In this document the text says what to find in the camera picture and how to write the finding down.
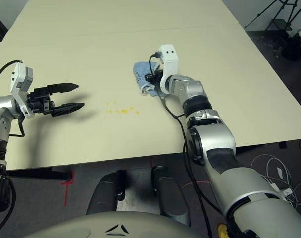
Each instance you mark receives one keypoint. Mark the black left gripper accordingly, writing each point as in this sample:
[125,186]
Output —
[40,100]

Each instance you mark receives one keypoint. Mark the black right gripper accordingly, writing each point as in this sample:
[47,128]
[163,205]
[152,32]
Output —
[158,78]

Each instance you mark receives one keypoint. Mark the blue terry cloth rag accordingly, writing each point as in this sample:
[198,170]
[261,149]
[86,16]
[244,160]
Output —
[140,69]

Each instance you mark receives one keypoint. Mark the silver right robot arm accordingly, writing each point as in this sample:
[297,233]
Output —
[215,134]

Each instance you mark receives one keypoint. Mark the black table foot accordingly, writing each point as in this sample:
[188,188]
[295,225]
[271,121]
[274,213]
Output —
[41,173]

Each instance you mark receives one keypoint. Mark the red floor tape cross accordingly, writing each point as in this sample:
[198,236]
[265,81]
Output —
[66,191]

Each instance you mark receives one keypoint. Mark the grey left robot leg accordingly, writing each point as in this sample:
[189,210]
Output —
[103,193]

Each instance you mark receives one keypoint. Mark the grey robot leg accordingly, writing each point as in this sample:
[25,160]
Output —
[103,193]
[170,193]

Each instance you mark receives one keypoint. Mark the grey right robot leg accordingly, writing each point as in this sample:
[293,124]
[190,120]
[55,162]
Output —
[170,193]

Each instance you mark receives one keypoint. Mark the beige robot torso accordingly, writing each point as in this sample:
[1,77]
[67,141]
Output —
[115,223]

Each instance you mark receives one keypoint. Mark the black mesh step stool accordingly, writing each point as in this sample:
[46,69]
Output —
[279,24]

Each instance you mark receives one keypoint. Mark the yellow round object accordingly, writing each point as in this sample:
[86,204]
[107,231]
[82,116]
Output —
[223,231]

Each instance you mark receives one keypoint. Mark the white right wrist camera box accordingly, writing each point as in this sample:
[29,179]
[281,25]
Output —
[169,59]

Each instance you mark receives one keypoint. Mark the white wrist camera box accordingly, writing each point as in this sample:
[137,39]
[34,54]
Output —
[169,59]
[19,74]

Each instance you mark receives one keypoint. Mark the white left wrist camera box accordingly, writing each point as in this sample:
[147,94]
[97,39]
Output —
[19,74]

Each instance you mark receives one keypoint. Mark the black camera tripod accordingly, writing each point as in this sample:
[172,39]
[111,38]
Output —
[286,7]

